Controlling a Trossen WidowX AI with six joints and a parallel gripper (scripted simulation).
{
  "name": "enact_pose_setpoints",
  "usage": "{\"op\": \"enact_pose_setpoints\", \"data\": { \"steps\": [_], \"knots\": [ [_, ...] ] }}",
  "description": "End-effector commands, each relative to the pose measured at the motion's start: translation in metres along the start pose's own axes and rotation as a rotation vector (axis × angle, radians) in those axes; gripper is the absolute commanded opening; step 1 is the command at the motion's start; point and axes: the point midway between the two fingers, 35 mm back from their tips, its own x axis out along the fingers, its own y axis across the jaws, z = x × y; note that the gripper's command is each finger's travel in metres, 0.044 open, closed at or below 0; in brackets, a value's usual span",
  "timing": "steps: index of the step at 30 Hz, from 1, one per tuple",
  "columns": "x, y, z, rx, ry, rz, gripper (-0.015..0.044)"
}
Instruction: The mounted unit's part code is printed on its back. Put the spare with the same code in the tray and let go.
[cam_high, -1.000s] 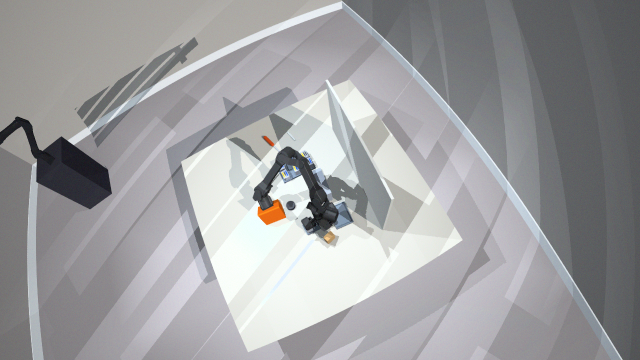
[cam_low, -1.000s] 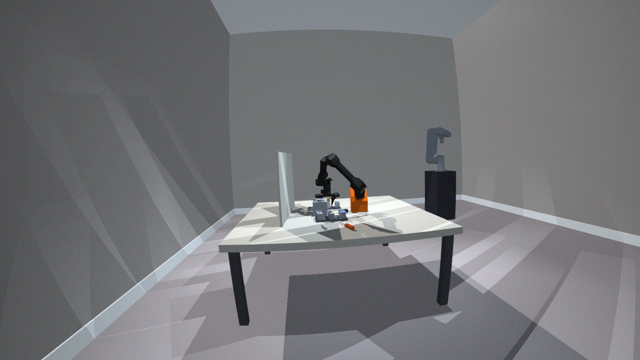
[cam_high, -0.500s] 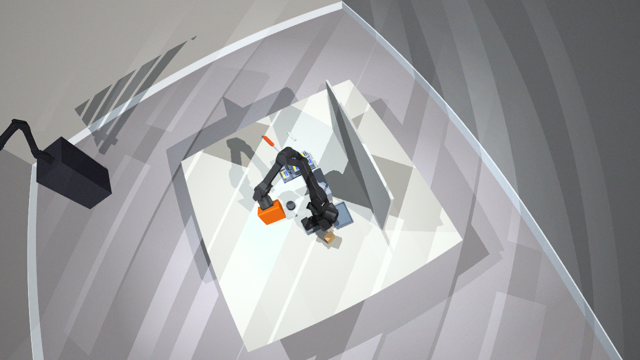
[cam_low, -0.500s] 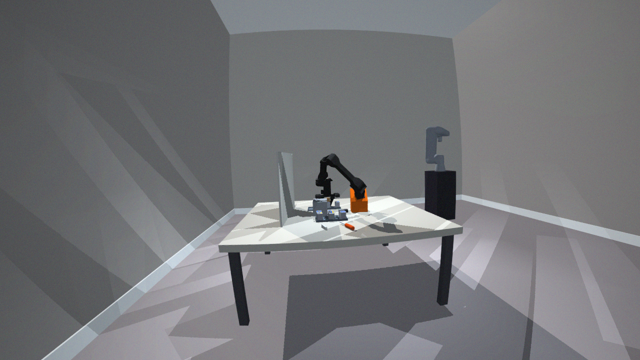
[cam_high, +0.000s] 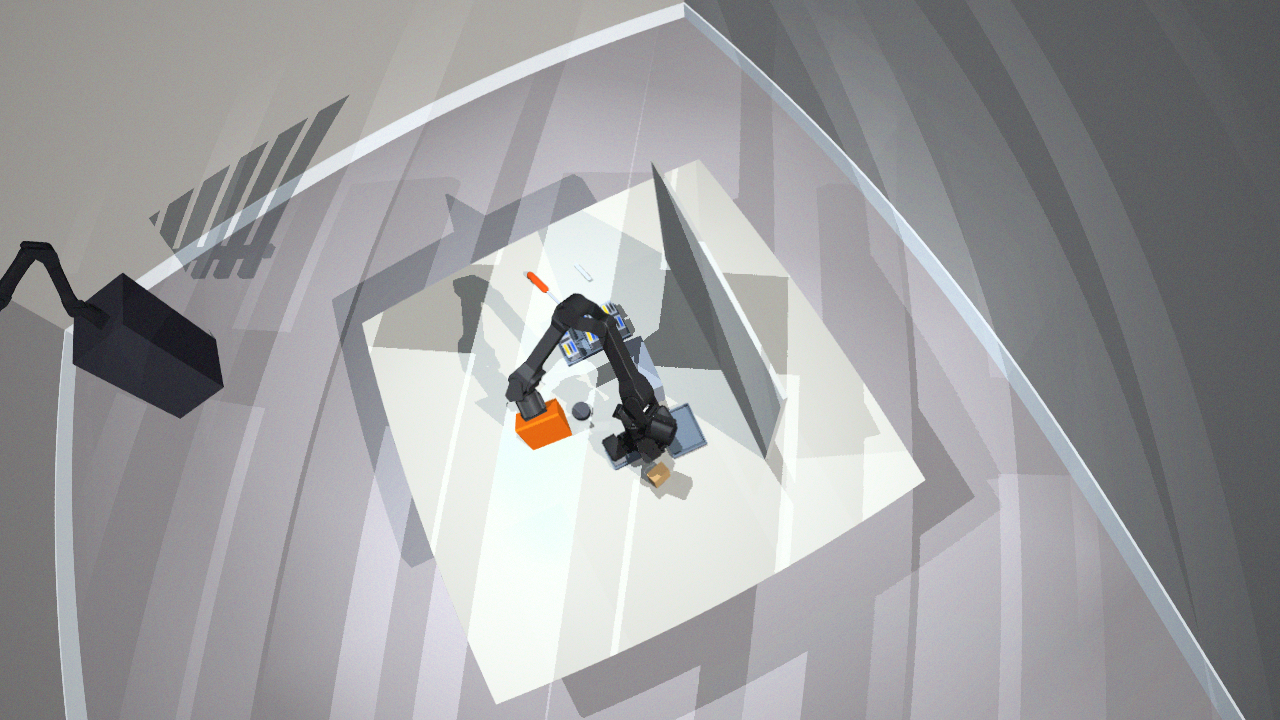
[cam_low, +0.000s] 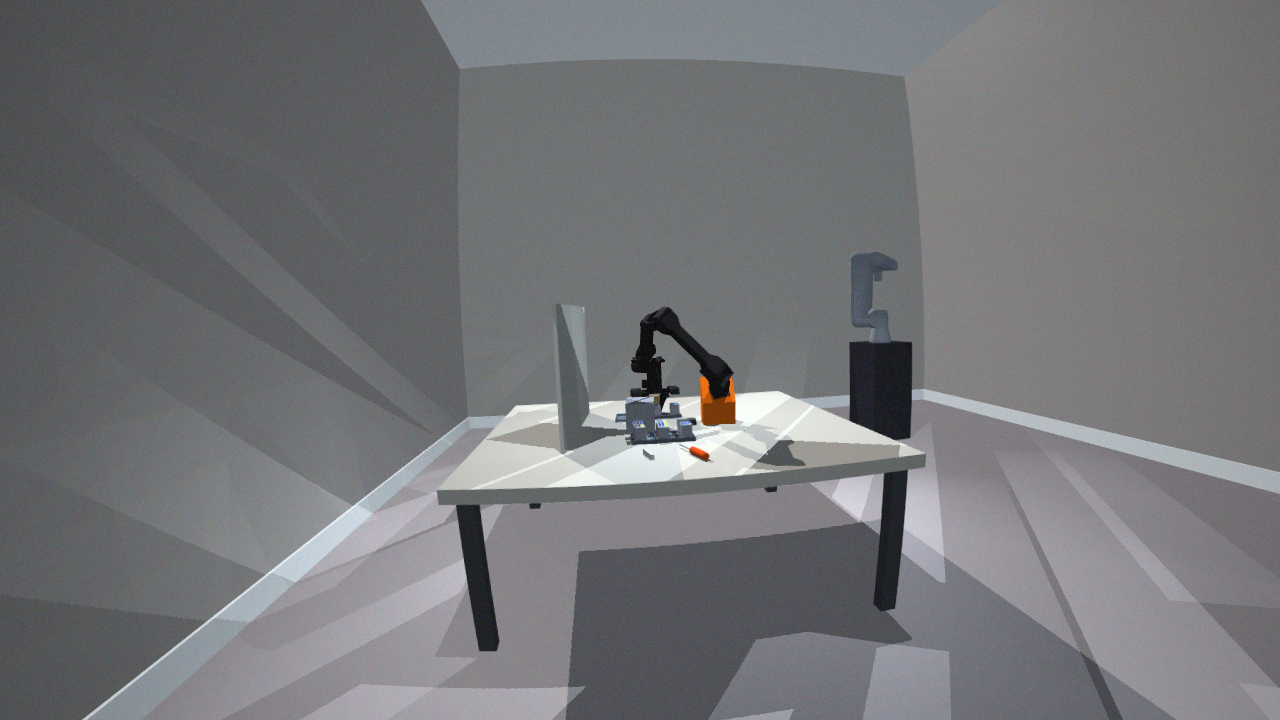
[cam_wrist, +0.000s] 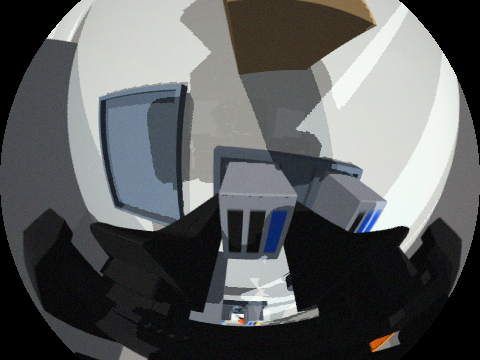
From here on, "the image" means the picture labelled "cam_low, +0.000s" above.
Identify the orange-handled screwdriver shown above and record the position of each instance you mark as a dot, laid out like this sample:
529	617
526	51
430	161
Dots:
697	452

